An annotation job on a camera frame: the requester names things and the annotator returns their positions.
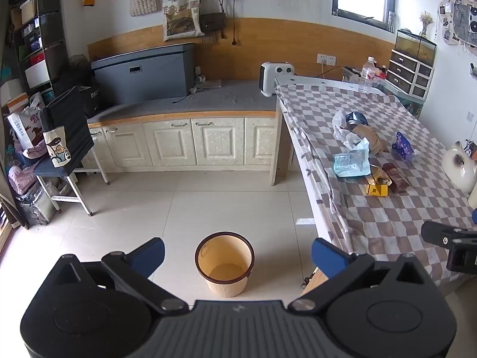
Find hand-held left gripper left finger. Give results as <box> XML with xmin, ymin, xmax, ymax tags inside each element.
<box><xmin>48</xmin><ymin>237</ymin><xmax>189</xmax><ymax>314</ymax></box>

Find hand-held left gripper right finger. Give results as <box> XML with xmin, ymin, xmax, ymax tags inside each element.
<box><xmin>289</xmin><ymin>238</ymin><xmax>429</xmax><ymax>312</ymax></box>

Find brown wrapper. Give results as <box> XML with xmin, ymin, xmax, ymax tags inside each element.
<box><xmin>382</xmin><ymin>163</ymin><xmax>411</xmax><ymax>194</ymax></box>

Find yellow cardboard box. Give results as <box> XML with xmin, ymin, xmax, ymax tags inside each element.
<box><xmin>365</xmin><ymin>166</ymin><xmax>391</xmax><ymax>197</ymax></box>

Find beige bin with dark rim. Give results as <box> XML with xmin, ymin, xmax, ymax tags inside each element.
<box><xmin>194</xmin><ymin>232</ymin><xmax>255</xmax><ymax>298</ymax></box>

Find blue snack packet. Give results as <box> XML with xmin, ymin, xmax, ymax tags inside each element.
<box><xmin>391</xmin><ymin>132</ymin><xmax>415</xmax><ymax>163</ymax></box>

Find light blue plastic pouch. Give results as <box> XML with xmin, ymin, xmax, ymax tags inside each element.
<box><xmin>333</xmin><ymin>150</ymin><xmax>371</xmax><ymax>178</ymax></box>

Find brown paper bag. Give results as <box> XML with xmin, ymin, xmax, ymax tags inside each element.
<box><xmin>350</xmin><ymin>124</ymin><xmax>390</xmax><ymax>153</ymax></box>

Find white plastic bag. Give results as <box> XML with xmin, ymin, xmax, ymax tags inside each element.
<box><xmin>332</xmin><ymin>110</ymin><xmax>370</xmax><ymax>150</ymax></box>

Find brown shoulder bag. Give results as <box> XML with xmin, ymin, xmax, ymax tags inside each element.
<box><xmin>199</xmin><ymin>12</ymin><xmax>227</xmax><ymax>33</ymax></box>

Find white kettle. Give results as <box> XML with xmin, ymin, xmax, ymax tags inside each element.
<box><xmin>442</xmin><ymin>141</ymin><xmax>477</xmax><ymax>195</ymax></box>

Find brown checkered tablecloth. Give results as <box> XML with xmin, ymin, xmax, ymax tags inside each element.
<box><xmin>275</xmin><ymin>84</ymin><xmax>477</xmax><ymax>288</ymax></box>

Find cream cabinet with wooden top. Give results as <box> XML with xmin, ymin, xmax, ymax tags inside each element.
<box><xmin>86</xmin><ymin>111</ymin><xmax>284</xmax><ymax>185</ymax></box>

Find clear storage box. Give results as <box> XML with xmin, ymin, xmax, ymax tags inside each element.
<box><xmin>15</xmin><ymin>186</ymin><xmax>56</xmax><ymax>226</ymax></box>

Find small white-legged table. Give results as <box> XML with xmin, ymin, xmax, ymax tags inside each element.
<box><xmin>33</xmin><ymin>155</ymin><xmax>110</xmax><ymax>217</ymax></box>

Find cartoon print tote bag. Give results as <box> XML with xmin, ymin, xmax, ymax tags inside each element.
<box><xmin>43</xmin><ymin>126</ymin><xmax>72</xmax><ymax>168</ymax></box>

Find pink cloth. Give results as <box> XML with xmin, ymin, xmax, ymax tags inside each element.
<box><xmin>7</xmin><ymin>164</ymin><xmax>36</xmax><ymax>195</ymax></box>

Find white and grey drawer unit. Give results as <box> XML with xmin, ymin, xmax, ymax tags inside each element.
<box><xmin>385</xmin><ymin>49</ymin><xmax>435</xmax><ymax>101</ymax></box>

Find black bag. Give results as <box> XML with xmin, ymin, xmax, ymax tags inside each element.
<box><xmin>80</xmin><ymin>86</ymin><xmax>98</xmax><ymax>118</ymax></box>

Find clear plastic water bottle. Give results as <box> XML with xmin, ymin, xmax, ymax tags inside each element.
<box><xmin>358</xmin><ymin>57</ymin><xmax>376</xmax><ymax>95</ymax></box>

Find clutter behind table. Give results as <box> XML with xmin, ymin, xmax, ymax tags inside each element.
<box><xmin>343</xmin><ymin>65</ymin><xmax>388</xmax><ymax>83</ymax></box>

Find white table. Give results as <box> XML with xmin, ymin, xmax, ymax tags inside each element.
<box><xmin>274</xmin><ymin>74</ymin><xmax>390</xmax><ymax>297</ymax></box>

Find white power strip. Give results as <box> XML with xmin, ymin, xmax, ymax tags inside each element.
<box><xmin>188</xmin><ymin>66</ymin><xmax>207</xmax><ymax>94</ymax></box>

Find white paper shopping bag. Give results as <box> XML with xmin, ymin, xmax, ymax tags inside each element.
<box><xmin>7</xmin><ymin>93</ymin><xmax>47</xmax><ymax>150</ymax></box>

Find glass tank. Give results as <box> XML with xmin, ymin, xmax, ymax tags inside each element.
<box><xmin>394</xmin><ymin>30</ymin><xmax>437</xmax><ymax>68</ymax></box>

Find grey storage chest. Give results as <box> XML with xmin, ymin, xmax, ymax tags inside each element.
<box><xmin>90</xmin><ymin>43</ymin><xmax>196</xmax><ymax>106</ymax></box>

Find white fan heater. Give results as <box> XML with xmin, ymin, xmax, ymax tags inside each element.
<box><xmin>260</xmin><ymin>62</ymin><xmax>295</xmax><ymax>98</ymax></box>

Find dried flowers in vase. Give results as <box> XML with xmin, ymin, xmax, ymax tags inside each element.
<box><xmin>419</xmin><ymin>11</ymin><xmax>435</xmax><ymax>38</ymax></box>

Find printed canvas tote bag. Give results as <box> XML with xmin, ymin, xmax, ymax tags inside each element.
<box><xmin>162</xmin><ymin>0</ymin><xmax>205</xmax><ymax>42</ymax></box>

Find black shelf rack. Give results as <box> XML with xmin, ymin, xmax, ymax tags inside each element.
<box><xmin>7</xmin><ymin>0</ymin><xmax>69</xmax><ymax>94</ymax></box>

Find photo wall board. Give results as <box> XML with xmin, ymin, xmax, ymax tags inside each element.
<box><xmin>440</xmin><ymin>0</ymin><xmax>477</xmax><ymax>47</ymax></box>

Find black hanging cord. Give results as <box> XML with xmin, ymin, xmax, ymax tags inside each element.
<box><xmin>230</xmin><ymin>0</ymin><xmax>238</xmax><ymax>46</ymax></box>

